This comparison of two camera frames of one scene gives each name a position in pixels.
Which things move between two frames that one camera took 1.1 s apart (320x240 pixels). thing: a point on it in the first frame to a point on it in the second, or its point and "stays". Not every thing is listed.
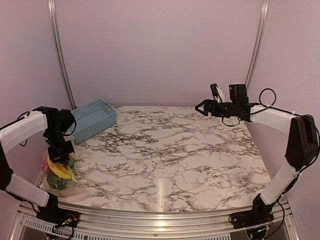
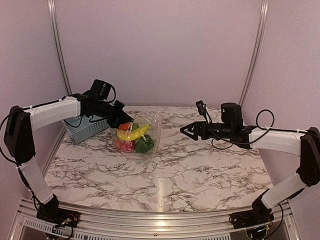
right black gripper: [206, 102] to [197, 131]
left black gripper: [62, 158] to [121, 117]
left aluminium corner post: [57, 39] stays
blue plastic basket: [92, 118] stays
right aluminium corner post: [263, 16] stays
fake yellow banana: [59, 169] to [124, 135]
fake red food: [45, 167] to [126, 146]
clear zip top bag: [72, 188] to [138, 140]
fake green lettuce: [71, 162] to [135, 126]
